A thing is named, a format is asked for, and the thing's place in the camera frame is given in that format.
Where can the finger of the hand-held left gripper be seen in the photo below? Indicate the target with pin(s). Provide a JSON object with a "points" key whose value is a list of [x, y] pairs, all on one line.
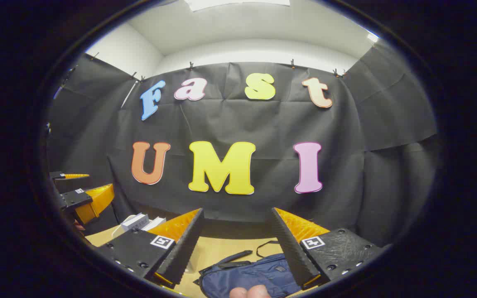
{"points": [[93, 203], [75, 176]]}

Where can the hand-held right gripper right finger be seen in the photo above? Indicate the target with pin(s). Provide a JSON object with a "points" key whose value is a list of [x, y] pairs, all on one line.
{"points": [[290, 248]]}

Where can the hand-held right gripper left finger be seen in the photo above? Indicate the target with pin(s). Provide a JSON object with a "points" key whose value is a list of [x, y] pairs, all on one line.
{"points": [[184, 248]]}

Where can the blue schoolbag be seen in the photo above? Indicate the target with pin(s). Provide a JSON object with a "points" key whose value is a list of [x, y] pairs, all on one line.
{"points": [[255, 273]]}

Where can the ceiling light panel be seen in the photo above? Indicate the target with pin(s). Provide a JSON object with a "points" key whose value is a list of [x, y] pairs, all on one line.
{"points": [[238, 4]]}

